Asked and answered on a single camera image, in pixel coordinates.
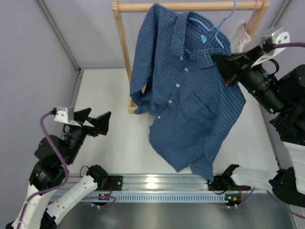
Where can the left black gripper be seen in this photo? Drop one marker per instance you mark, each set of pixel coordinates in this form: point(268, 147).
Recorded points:
point(101, 123)

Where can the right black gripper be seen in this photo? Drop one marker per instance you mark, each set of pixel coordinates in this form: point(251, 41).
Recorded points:
point(233, 67)

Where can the blue wire hanger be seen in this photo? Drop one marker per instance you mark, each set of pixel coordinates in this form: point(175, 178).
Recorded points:
point(219, 26)

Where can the blue checked shirt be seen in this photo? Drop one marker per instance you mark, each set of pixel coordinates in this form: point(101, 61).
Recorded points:
point(175, 79)

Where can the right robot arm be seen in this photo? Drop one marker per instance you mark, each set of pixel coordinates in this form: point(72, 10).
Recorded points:
point(286, 99)

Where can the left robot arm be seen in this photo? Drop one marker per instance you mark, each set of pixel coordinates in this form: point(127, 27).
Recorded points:
point(49, 174)

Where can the white shirt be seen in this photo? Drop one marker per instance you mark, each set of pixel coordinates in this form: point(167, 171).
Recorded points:
point(239, 37)

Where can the wooden clothes rack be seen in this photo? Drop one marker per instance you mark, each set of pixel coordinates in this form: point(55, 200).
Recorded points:
point(257, 7)

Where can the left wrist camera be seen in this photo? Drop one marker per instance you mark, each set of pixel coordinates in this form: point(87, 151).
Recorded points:
point(65, 115)

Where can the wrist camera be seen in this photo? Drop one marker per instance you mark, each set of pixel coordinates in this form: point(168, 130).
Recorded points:
point(270, 38)
point(65, 115)

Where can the left aluminium frame post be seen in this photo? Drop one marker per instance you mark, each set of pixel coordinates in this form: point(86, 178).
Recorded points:
point(56, 30)

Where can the aluminium frame post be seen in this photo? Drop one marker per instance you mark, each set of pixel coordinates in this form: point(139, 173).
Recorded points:
point(275, 23)
point(56, 30)

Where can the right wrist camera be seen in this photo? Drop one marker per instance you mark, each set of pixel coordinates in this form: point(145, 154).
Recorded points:
point(270, 38)

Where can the pink wire hanger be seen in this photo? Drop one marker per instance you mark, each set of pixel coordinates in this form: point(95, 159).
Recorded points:
point(248, 23)

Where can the grey slotted cable duct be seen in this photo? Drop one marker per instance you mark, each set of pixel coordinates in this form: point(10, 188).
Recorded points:
point(157, 198)

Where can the right aluminium frame post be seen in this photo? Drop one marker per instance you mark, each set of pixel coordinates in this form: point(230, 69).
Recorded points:
point(275, 23)

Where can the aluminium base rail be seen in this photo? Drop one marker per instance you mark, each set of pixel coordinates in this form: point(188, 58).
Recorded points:
point(155, 182)

